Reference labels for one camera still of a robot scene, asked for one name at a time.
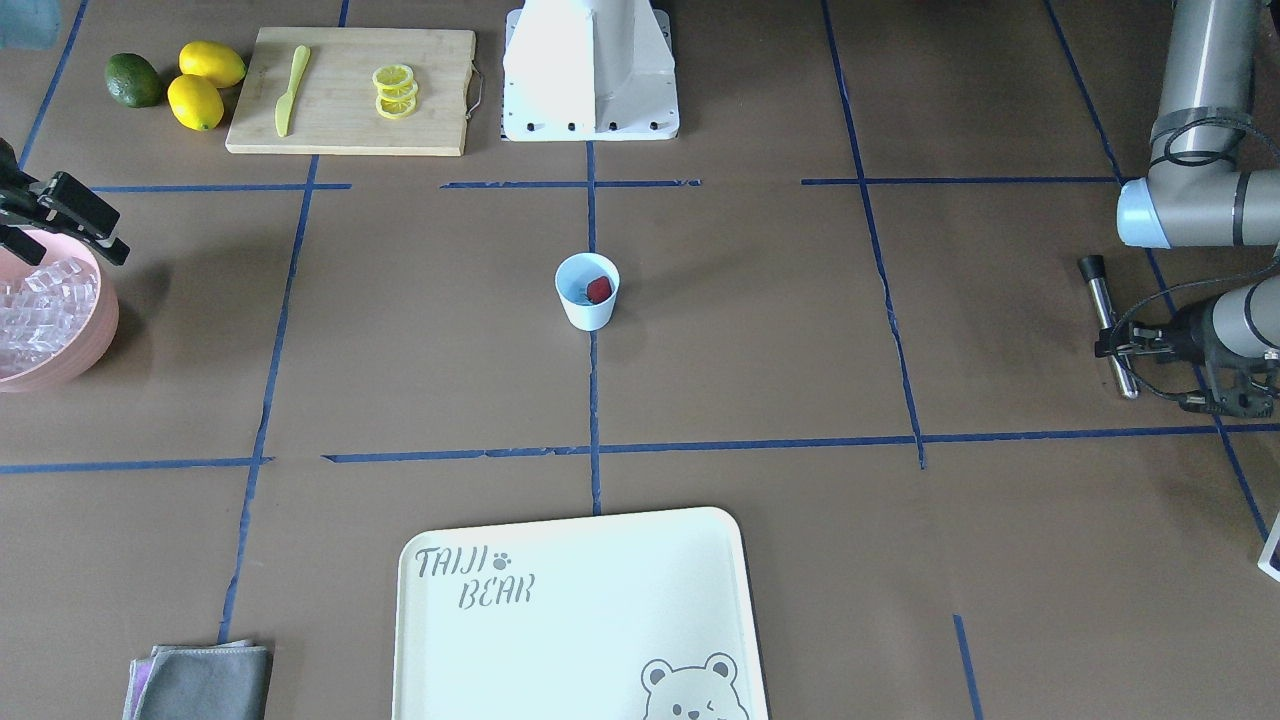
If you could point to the steel muddler black tip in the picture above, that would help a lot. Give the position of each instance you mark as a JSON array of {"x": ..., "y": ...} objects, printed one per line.
[{"x": 1093, "y": 270}]

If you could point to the ice cubes in bowl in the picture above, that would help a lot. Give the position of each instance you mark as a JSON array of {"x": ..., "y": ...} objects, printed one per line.
[{"x": 43, "y": 312}]

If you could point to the cream bear tray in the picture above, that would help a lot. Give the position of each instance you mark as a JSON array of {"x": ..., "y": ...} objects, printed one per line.
[{"x": 645, "y": 615}]

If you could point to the yellow plastic knife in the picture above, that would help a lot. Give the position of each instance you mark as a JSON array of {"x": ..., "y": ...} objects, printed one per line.
[{"x": 284, "y": 105}]

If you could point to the green avocado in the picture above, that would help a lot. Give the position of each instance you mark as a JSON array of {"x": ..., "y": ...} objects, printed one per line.
[{"x": 132, "y": 81}]

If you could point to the folded grey cloth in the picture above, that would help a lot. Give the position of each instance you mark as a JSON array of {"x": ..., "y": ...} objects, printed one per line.
[{"x": 177, "y": 681}]

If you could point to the pink bowl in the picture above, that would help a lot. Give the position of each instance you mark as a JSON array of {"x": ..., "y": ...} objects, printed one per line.
[{"x": 95, "y": 338}]

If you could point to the lemon slices stack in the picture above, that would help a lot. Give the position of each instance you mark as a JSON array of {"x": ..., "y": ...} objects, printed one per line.
[{"x": 396, "y": 91}]

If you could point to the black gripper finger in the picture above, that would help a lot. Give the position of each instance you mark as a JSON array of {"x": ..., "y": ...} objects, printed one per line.
[{"x": 62, "y": 205}]

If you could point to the light blue cup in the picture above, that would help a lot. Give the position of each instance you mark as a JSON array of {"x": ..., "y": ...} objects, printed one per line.
[{"x": 570, "y": 281}]

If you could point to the red fake strawberry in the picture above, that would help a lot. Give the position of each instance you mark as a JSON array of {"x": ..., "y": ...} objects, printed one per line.
[{"x": 599, "y": 290}]

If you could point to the yellow lemon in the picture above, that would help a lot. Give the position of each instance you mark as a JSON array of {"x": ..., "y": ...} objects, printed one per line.
[
  {"x": 195, "y": 102},
  {"x": 220, "y": 64}
]

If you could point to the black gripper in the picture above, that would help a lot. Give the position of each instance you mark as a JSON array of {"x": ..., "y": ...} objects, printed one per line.
[{"x": 1190, "y": 326}]

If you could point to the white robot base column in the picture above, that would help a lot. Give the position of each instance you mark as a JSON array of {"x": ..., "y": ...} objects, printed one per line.
[{"x": 580, "y": 71}]

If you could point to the wooden cutting board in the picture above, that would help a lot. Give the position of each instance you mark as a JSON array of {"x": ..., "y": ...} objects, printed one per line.
[{"x": 334, "y": 112}]

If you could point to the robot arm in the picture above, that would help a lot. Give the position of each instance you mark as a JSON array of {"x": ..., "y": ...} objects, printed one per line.
[{"x": 1194, "y": 194}]

